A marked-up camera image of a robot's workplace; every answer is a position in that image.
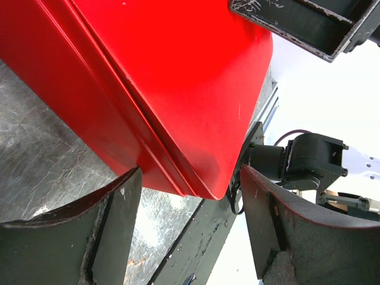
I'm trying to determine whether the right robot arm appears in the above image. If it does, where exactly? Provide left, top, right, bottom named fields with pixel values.
left=229, top=1, right=379, bottom=221

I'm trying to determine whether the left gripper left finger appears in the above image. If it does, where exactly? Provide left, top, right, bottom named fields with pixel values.
left=1, top=168, right=142, bottom=284

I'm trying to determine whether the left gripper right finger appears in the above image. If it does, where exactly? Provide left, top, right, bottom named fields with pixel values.
left=240, top=166, right=379, bottom=284

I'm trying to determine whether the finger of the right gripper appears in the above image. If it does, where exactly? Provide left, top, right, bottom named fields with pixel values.
left=229, top=0, right=379, bottom=62

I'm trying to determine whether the red chocolate box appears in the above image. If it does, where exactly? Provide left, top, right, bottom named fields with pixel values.
left=1, top=1, right=194, bottom=196

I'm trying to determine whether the red box lid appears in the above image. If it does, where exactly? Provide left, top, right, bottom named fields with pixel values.
left=72, top=1, right=273, bottom=200

